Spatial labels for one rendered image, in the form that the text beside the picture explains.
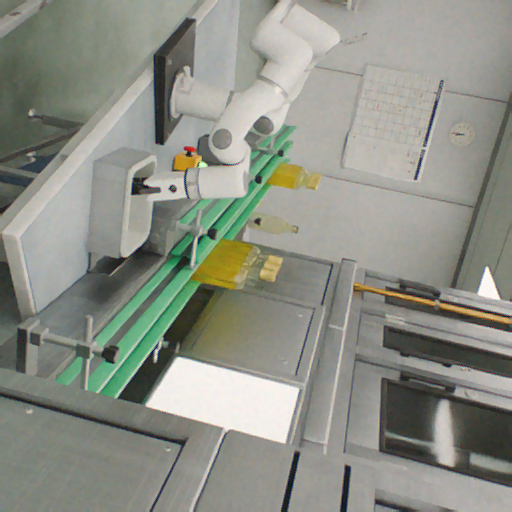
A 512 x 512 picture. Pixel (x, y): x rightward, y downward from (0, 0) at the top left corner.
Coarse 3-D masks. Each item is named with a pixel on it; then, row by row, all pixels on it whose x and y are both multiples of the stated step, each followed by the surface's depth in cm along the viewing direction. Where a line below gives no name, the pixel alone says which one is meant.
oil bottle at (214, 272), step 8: (208, 264) 179; (216, 264) 179; (224, 264) 180; (200, 272) 179; (208, 272) 178; (216, 272) 178; (224, 272) 177; (232, 272) 177; (240, 272) 177; (200, 280) 180; (208, 280) 179; (216, 280) 179; (224, 280) 178; (232, 280) 178; (240, 280) 177; (232, 288) 179; (240, 288) 179
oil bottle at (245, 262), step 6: (216, 252) 186; (222, 252) 187; (210, 258) 183; (216, 258) 183; (222, 258) 183; (228, 258) 184; (234, 258) 184; (240, 258) 185; (246, 258) 185; (234, 264) 182; (240, 264) 182; (246, 264) 182; (252, 264) 185
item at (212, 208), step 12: (288, 132) 312; (264, 144) 279; (276, 144) 283; (252, 156) 255; (264, 156) 259; (252, 168) 238; (204, 204) 191; (216, 204) 193; (228, 204) 195; (192, 216) 179; (204, 216) 182; (216, 216) 183; (204, 228) 172
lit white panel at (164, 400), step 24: (168, 384) 149; (192, 384) 150; (216, 384) 152; (240, 384) 153; (264, 384) 155; (168, 408) 141; (192, 408) 142; (216, 408) 143; (240, 408) 145; (264, 408) 146; (288, 408) 148; (264, 432) 138
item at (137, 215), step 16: (144, 160) 150; (128, 176) 143; (144, 176) 159; (128, 192) 144; (128, 208) 146; (144, 208) 162; (128, 224) 165; (144, 224) 164; (128, 240) 159; (144, 240) 163
